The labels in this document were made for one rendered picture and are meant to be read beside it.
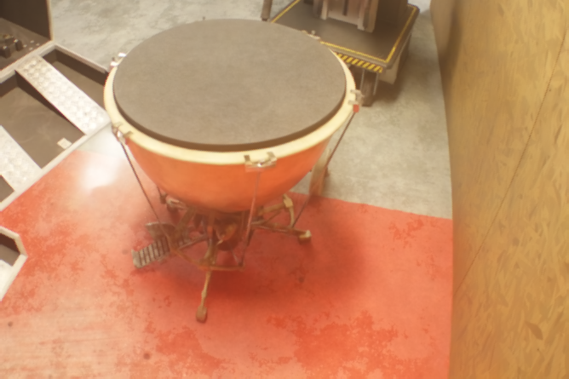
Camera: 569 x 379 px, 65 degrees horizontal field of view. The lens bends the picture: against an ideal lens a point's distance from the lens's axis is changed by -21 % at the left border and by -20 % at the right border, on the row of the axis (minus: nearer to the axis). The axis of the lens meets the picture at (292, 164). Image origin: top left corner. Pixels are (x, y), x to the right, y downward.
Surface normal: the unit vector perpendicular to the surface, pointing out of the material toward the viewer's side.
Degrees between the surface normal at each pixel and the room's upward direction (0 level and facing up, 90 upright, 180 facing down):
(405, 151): 0
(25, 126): 1
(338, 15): 90
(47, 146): 1
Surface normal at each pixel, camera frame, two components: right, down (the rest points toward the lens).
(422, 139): 0.08, -0.75
